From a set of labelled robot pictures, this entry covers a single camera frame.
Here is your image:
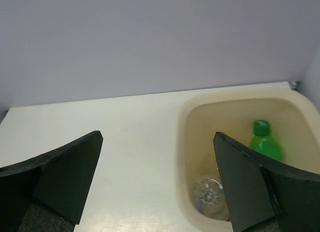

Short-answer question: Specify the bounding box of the large clear water bottle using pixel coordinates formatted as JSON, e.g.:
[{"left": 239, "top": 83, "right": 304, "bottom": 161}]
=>
[{"left": 190, "top": 176, "right": 230, "bottom": 221}]

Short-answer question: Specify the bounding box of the beige plastic bin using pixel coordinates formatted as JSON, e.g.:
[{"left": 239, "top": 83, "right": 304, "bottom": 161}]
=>
[{"left": 175, "top": 88, "right": 320, "bottom": 232}]

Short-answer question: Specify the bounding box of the green soda bottle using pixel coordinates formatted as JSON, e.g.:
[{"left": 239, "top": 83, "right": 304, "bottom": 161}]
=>
[{"left": 249, "top": 119, "right": 284, "bottom": 162}]

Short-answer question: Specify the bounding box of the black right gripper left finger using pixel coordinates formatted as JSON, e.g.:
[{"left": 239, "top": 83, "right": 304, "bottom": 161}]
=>
[{"left": 0, "top": 130, "right": 103, "bottom": 232}]

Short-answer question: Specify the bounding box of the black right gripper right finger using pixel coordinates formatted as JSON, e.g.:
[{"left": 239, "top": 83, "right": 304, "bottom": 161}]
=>
[{"left": 213, "top": 132, "right": 320, "bottom": 232}]

